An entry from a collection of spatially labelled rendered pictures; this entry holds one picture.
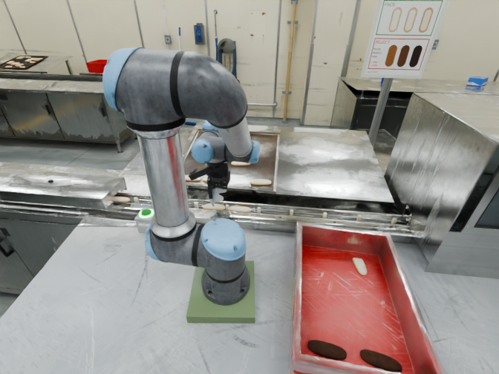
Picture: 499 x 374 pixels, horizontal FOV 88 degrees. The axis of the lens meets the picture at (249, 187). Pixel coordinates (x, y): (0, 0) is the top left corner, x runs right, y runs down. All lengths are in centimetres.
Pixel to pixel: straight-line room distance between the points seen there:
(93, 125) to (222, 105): 348
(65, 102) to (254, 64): 272
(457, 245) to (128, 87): 101
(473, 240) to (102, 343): 113
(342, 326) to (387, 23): 145
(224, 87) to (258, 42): 414
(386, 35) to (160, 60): 141
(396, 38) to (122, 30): 433
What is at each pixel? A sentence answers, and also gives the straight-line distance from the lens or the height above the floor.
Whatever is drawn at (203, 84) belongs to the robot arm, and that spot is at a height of 146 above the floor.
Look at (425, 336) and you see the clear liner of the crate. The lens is 83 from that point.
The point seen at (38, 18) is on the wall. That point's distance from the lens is 610.
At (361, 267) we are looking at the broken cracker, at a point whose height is 83.
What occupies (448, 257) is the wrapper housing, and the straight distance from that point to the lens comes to 110.
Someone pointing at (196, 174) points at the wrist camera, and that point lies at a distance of 106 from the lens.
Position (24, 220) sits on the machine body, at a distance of 162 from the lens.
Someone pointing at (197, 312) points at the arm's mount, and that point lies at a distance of 83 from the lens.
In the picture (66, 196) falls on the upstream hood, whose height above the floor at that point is 92.
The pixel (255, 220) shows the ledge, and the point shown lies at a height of 86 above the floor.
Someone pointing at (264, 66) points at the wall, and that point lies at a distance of 464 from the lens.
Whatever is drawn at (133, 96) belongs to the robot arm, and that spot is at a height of 144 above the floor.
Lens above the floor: 156
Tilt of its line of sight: 33 degrees down
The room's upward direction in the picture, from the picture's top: 1 degrees clockwise
